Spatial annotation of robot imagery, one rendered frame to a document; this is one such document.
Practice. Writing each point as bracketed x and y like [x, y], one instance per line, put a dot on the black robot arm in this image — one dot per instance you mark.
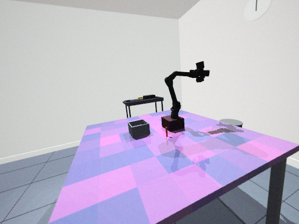
[199, 74]

